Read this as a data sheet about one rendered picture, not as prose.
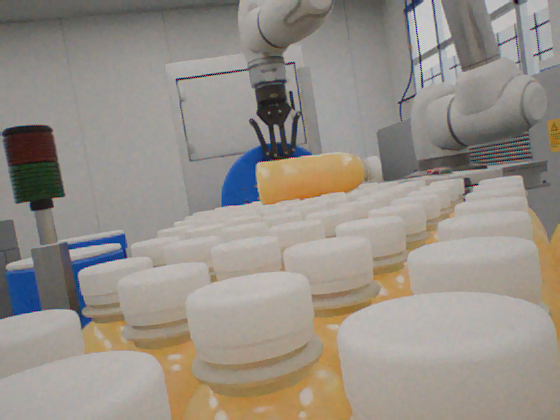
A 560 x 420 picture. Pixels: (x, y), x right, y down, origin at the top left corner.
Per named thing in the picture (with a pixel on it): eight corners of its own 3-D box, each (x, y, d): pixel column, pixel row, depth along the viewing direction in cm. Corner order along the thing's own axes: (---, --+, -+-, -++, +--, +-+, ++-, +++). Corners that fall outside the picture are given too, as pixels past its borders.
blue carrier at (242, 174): (303, 219, 210) (287, 154, 209) (347, 241, 123) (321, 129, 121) (238, 236, 209) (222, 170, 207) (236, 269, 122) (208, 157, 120)
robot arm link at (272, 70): (286, 54, 114) (290, 80, 114) (283, 64, 123) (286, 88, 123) (247, 60, 113) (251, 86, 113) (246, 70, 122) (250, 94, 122)
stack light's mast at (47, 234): (79, 237, 72) (59, 128, 71) (64, 242, 66) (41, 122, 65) (35, 245, 71) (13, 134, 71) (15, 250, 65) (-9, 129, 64)
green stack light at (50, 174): (72, 196, 72) (66, 162, 71) (56, 197, 65) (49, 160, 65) (27, 203, 71) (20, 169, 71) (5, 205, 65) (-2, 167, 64)
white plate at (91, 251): (142, 240, 135) (142, 244, 135) (78, 247, 150) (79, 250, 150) (47, 263, 112) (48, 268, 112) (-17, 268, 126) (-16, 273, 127)
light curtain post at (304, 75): (356, 381, 270) (308, 68, 260) (358, 385, 264) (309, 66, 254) (345, 383, 269) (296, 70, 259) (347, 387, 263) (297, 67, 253)
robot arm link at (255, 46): (236, 68, 120) (261, 52, 108) (225, 3, 119) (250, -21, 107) (274, 68, 125) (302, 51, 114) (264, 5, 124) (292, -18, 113)
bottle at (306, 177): (260, 185, 76) (377, 168, 78) (254, 154, 80) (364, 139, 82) (262, 214, 81) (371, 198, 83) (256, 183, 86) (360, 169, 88)
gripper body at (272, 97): (252, 85, 114) (259, 125, 115) (288, 80, 115) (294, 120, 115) (251, 92, 122) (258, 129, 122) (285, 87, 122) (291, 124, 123)
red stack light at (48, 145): (66, 162, 71) (61, 135, 71) (48, 159, 65) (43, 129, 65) (20, 169, 71) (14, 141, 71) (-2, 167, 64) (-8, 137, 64)
